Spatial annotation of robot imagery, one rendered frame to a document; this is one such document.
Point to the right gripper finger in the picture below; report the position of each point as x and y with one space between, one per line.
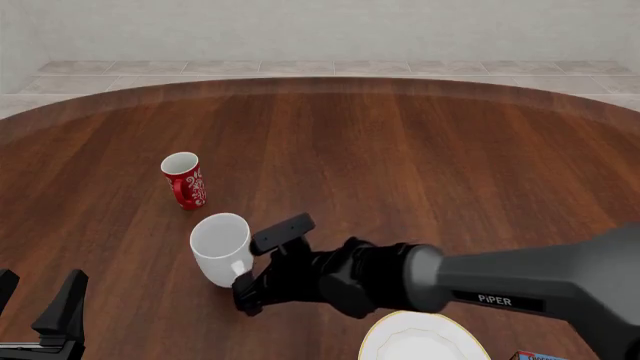
250 296

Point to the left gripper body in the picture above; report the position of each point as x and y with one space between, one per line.
45 350

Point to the red mug with white pattern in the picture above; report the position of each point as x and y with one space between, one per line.
192 187

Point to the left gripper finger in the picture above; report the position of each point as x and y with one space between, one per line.
65 307
7 285

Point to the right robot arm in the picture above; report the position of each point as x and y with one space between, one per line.
525 270

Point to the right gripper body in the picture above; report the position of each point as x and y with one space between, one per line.
295 277

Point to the white plate with gold rim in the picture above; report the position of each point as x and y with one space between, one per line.
425 337

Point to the printed food box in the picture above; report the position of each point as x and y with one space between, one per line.
537 356

